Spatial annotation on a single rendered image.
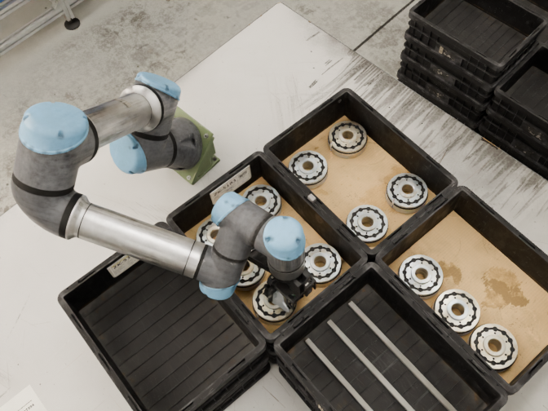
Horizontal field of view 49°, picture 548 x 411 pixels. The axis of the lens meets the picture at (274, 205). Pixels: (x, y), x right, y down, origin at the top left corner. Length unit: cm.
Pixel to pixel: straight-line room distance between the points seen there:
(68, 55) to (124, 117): 184
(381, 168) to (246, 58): 65
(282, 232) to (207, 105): 89
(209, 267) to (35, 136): 40
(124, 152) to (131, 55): 155
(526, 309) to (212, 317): 73
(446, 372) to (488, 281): 25
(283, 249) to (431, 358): 50
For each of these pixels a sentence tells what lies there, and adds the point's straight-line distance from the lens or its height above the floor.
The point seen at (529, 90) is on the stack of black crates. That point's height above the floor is 38.
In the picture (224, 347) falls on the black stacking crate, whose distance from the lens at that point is 142.
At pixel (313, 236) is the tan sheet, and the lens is 150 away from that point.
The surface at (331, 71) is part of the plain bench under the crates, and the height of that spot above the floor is 70.
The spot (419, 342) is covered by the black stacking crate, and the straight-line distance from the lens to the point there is 143.
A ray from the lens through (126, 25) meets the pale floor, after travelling 323.
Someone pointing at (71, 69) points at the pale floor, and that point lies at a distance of 313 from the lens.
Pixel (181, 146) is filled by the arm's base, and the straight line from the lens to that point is 165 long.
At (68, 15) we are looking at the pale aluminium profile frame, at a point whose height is 7.
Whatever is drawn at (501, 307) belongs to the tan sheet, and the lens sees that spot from 150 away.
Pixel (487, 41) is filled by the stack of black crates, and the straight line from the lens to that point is 243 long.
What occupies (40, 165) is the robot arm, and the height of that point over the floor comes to 128.
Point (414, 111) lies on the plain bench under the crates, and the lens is 189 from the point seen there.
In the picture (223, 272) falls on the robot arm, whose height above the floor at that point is 109.
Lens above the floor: 219
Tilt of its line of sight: 62 degrees down
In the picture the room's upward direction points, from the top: 6 degrees counter-clockwise
